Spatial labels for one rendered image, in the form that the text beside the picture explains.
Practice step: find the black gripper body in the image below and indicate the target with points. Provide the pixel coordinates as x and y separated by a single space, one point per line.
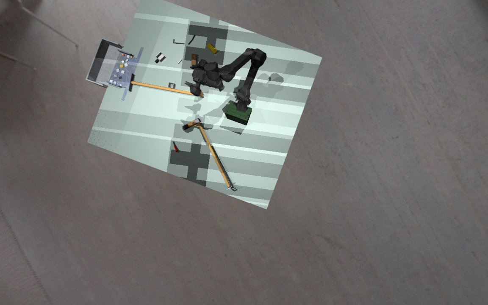
195 89

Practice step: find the yellow box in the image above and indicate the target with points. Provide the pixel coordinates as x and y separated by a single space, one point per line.
209 46

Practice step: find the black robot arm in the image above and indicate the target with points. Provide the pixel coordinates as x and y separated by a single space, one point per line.
227 73

